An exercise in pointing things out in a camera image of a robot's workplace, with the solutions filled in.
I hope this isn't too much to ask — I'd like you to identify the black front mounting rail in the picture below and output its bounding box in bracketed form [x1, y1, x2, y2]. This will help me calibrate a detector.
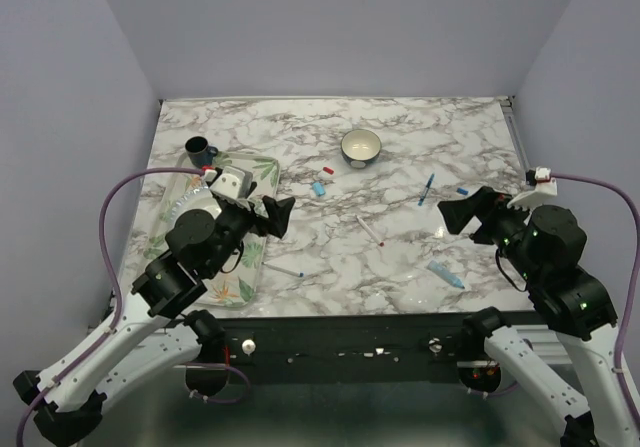
[164, 311, 506, 386]

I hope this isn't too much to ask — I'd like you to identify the dark teal bowl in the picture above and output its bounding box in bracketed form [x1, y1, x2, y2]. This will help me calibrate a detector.
[340, 129, 382, 169]

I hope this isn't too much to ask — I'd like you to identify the white blue-tipped pen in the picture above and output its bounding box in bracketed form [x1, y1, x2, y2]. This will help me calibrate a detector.
[262, 262, 304, 278]

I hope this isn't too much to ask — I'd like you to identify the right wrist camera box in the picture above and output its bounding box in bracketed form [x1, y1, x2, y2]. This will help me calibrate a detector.
[507, 167, 558, 211]

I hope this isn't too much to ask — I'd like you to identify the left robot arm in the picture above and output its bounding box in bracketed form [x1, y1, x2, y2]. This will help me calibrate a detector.
[14, 194, 295, 446]

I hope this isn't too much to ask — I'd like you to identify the dark blue mug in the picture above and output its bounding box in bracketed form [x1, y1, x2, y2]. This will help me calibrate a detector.
[184, 136, 218, 169]

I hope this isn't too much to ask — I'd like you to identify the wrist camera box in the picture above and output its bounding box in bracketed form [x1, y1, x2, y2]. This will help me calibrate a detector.
[507, 167, 558, 211]
[206, 166, 254, 200]

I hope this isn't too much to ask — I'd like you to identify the white blue-rimmed plate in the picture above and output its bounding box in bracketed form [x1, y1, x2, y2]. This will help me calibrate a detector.
[168, 187, 221, 228]

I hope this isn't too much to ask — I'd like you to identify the floral rectangular tray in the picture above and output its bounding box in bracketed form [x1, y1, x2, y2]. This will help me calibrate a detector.
[136, 151, 280, 308]

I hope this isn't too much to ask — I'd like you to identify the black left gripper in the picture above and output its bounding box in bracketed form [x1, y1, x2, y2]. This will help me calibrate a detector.
[205, 182, 296, 278]

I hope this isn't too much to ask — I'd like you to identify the light blue highlighter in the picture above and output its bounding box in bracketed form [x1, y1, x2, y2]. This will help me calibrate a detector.
[427, 260, 464, 289]

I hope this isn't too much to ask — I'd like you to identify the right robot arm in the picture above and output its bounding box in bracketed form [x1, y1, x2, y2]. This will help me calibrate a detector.
[438, 179, 639, 446]

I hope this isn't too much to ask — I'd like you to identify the blue patterned pen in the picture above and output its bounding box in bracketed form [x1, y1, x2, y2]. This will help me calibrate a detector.
[418, 173, 435, 206]

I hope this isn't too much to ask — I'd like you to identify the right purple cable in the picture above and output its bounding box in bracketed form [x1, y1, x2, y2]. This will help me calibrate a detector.
[549, 172, 640, 393]

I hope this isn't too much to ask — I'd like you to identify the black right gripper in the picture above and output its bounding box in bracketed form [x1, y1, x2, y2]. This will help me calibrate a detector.
[438, 182, 544, 283]

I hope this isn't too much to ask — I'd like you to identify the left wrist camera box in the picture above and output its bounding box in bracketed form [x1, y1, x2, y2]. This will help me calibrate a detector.
[206, 166, 254, 200]

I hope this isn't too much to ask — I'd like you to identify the white red-tipped marker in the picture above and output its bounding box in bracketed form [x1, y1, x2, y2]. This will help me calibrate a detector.
[355, 215, 385, 247]

